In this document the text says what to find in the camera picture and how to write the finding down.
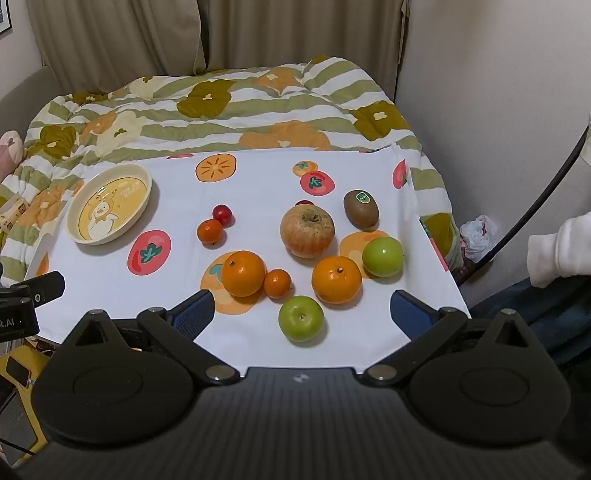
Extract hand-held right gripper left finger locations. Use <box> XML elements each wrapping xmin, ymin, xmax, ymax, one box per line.
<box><xmin>64</xmin><ymin>290</ymin><xmax>241</xmax><ymax>387</ymax></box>

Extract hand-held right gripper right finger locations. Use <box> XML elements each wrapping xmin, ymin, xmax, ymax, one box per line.
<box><xmin>356</xmin><ymin>290</ymin><xmax>539</xmax><ymax>387</ymax></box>

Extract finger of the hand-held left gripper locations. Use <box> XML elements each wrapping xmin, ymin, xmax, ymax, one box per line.
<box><xmin>22</xmin><ymin>271</ymin><xmax>66</xmax><ymax>307</ymax></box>

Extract large orange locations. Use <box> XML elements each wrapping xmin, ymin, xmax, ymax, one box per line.
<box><xmin>311</xmin><ymin>256</ymin><xmax>363</xmax><ymax>305</ymax></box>
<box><xmin>221</xmin><ymin>250</ymin><xmax>267</xmax><ymax>297</ymax></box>

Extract green round fruit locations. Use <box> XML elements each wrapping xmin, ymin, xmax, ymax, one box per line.
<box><xmin>278</xmin><ymin>296</ymin><xmax>325</xmax><ymax>343</ymax></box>
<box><xmin>361</xmin><ymin>237</ymin><xmax>404</xmax><ymax>278</ymax></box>

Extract small mandarin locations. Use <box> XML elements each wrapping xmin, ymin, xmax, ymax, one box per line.
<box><xmin>197</xmin><ymin>220</ymin><xmax>226</xmax><ymax>246</ymax></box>
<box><xmin>263</xmin><ymin>268</ymin><xmax>293</xmax><ymax>298</ymax></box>

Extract yellow duck print plate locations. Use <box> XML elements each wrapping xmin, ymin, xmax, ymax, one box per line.
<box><xmin>67</xmin><ymin>164</ymin><xmax>154</xmax><ymax>244</ymax></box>

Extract red yellow apple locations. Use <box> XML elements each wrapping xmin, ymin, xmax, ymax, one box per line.
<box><xmin>280</xmin><ymin>204</ymin><xmax>335</xmax><ymax>259</ymax></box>

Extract white plastic bag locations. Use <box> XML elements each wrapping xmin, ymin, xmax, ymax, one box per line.
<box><xmin>459</xmin><ymin>215</ymin><xmax>499</xmax><ymax>261</ymax></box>

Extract brown kiwi with sticker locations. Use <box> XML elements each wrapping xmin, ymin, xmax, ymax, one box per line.
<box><xmin>343</xmin><ymin>189</ymin><xmax>380</xmax><ymax>229</ymax></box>

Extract person's dark pants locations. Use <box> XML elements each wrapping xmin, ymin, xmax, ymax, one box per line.
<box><xmin>471</xmin><ymin>277</ymin><xmax>591</xmax><ymax>365</ymax></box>

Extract white fruit print tablecloth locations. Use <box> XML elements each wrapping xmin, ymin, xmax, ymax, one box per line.
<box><xmin>23</xmin><ymin>143</ymin><xmax>472</xmax><ymax>370</ymax></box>

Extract pink plush toy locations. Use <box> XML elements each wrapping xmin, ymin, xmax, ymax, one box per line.
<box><xmin>0</xmin><ymin>130</ymin><xmax>25</xmax><ymax>176</ymax></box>

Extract black curved tube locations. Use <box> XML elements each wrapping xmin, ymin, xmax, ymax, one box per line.
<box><xmin>455</xmin><ymin>122</ymin><xmax>591</xmax><ymax>283</ymax></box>

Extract person's white sweater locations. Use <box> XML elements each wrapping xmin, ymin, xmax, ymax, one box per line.
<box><xmin>526</xmin><ymin>217</ymin><xmax>591</xmax><ymax>289</ymax></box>

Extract beige upholstered headboard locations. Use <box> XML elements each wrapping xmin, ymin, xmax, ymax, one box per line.
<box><xmin>0</xmin><ymin>65</ymin><xmax>61</xmax><ymax>132</ymax></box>

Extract green striped floral blanket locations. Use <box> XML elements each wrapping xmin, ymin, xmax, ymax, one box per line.
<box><xmin>0</xmin><ymin>55</ymin><xmax>462</xmax><ymax>278</ymax></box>

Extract beige curtain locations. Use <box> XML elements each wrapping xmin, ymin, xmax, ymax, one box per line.
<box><xmin>28</xmin><ymin>0</ymin><xmax>407</xmax><ymax>100</ymax></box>

